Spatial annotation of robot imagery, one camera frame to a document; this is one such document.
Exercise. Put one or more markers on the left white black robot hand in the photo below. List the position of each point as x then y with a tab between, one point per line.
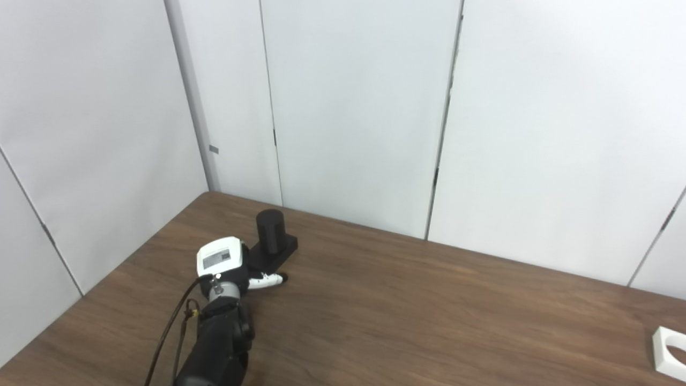
220	257

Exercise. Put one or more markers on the black peg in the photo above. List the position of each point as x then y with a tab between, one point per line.
269	230

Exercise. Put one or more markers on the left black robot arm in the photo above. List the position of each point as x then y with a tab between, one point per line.
220	343

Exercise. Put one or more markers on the white square piece with hole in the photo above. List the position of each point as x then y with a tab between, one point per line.
662	348

